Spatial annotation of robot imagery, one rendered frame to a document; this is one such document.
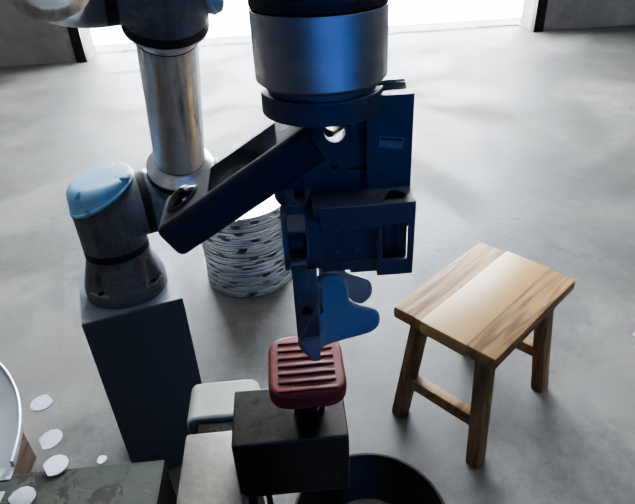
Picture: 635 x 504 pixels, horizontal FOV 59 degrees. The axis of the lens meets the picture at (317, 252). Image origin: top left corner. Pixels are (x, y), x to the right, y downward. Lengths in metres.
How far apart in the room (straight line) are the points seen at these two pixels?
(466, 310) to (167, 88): 0.72
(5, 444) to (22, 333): 1.48
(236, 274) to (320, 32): 1.48
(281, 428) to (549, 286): 0.92
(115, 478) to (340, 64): 0.41
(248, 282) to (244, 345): 0.23
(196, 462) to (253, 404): 0.09
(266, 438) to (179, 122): 0.55
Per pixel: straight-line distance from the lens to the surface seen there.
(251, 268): 1.72
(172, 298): 1.07
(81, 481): 0.57
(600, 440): 1.48
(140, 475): 0.56
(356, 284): 0.43
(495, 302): 1.23
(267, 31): 0.30
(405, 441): 1.37
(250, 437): 0.48
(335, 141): 0.34
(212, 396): 0.62
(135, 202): 1.00
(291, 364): 0.45
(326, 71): 0.30
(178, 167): 0.96
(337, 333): 0.40
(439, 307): 1.19
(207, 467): 0.55
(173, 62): 0.82
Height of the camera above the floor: 1.07
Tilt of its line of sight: 33 degrees down
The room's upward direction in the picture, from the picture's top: 3 degrees counter-clockwise
